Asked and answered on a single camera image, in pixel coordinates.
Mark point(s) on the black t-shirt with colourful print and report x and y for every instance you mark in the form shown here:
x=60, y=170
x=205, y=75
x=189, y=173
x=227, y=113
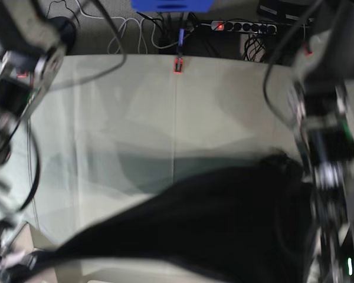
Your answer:
x=245, y=223

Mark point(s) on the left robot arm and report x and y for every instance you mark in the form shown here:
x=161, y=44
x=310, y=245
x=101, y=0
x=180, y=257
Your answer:
x=319, y=102

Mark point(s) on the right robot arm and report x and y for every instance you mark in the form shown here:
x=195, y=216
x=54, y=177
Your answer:
x=32, y=51

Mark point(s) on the light green table cloth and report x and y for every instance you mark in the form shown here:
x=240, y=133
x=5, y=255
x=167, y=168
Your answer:
x=110, y=144

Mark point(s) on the red black clamp middle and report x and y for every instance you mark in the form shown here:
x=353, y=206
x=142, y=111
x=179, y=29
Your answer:
x=178, y=65

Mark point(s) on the red black clamp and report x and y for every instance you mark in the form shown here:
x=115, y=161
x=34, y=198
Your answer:
x=178, y=65
x=22, y=73

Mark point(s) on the black power strip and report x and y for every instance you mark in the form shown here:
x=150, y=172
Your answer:
x=244, y=27

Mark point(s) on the blue box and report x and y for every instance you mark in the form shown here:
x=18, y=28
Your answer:
x=171, y=5

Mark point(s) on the red black clamp left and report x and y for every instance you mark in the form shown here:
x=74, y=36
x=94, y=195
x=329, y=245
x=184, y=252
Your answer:
x=22, y=73

